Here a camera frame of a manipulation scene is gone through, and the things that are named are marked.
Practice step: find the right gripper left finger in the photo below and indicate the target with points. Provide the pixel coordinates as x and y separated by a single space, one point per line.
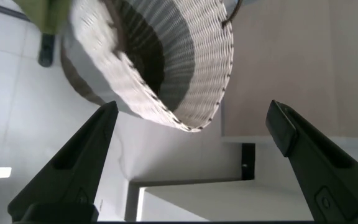
70 174

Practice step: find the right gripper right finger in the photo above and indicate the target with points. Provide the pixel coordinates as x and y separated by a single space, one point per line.
328 174

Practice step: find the green shirt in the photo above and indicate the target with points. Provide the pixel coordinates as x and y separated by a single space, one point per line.
45 12

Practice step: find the black clothes rack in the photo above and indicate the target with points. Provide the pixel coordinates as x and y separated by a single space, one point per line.
46 49

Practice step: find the white laundry basket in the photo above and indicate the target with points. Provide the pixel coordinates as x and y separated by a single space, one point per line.
204 77

